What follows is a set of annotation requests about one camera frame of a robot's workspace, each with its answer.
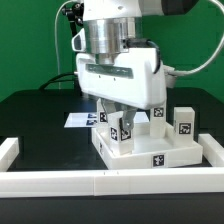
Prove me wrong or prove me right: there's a white square table top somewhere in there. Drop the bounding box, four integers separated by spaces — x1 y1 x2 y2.
92 122 203 170

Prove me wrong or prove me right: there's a white marker sheet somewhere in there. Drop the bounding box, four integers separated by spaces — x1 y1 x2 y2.
64 112 149 128

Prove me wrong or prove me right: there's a white front fence bar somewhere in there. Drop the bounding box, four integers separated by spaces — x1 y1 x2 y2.
0 167 224 198

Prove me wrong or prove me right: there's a white left fence bar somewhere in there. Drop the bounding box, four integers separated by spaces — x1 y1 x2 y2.
0 138 19 172

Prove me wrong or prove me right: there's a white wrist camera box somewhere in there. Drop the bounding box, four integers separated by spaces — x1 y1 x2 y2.
71 29 86 52

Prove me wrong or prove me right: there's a white right fence bar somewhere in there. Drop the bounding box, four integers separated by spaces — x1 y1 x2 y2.
198 134 224 167

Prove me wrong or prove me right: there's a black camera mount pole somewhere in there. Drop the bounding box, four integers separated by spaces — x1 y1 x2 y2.
62 2 84 36

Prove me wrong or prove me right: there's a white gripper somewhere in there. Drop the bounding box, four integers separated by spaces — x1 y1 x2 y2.
76 48 167 131

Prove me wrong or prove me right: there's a black cable bundle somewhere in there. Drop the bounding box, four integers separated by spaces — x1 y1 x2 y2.
38 71 81 92

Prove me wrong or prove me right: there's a white fence bar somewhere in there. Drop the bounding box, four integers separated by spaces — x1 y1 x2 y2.
0 167 224 198
0 138 19 172
198 134 224 167

